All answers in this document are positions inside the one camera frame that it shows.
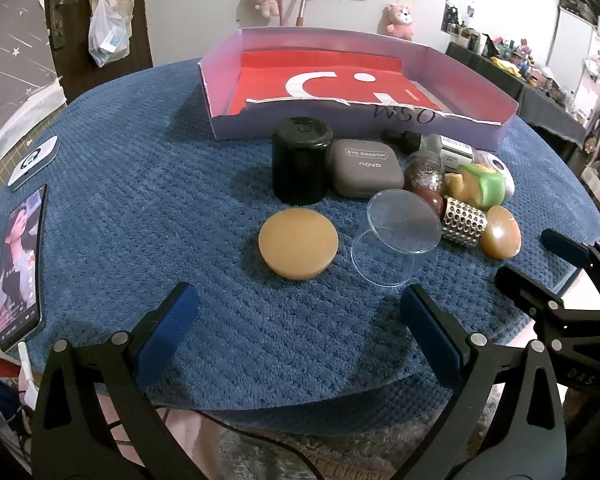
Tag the dark brown wooden door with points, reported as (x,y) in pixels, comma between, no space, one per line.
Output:
(140,20)

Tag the glitter bottle with brown cap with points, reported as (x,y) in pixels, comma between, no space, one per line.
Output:
(424,175)

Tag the green bear toy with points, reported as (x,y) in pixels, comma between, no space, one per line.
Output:
(485,185)

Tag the grey shaggy rug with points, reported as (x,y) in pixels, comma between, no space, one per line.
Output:
(355,452)

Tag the lavender cardboard box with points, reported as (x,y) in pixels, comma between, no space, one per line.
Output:
(240,127)

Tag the red paper sheet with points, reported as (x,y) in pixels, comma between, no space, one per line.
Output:
(270,75)

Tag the clear plastic bag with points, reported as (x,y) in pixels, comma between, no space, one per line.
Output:
(107,35)

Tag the grey star-printed curtain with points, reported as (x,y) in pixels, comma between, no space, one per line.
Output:
(15,45)

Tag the clear plastic cup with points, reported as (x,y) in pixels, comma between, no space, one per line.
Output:
(380,260)

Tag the pink plush toy with flower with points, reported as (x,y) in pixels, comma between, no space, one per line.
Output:
(400,20)

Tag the pink round device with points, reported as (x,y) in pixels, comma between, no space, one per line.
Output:
(497,162)

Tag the small tan round disc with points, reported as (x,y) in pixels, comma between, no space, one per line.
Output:
(500,232)

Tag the dark patterned bag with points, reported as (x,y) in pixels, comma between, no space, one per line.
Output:
(580,5)

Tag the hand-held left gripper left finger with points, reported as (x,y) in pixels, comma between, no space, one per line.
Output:
(172,320)

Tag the white oval badge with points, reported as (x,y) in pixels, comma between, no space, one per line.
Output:
(32,162)

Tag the black jar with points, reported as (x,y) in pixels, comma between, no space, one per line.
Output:
(300,170)

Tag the dropper bottle with label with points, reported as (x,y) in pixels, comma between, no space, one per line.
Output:
(455,152)

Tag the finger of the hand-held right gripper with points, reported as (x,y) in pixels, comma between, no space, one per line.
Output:
(525,287)
(565,249)

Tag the large tan round disc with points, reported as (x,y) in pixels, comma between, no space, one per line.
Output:
(297,240)

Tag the silver studded cylinder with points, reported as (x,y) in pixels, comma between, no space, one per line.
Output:
(462,222)

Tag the black cloth covered table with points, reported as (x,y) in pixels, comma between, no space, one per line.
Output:
(500,85)

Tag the white board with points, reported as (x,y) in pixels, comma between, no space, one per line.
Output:
(572,55)

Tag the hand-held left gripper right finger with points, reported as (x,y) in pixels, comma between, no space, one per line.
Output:
(430,330)

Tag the black smartphone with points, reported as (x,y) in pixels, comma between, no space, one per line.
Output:
(20,270)

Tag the grey eye shadow case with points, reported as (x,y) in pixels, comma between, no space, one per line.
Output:
(365,175)

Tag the pink plastic rod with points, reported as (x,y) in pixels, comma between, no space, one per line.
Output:
(282,12)

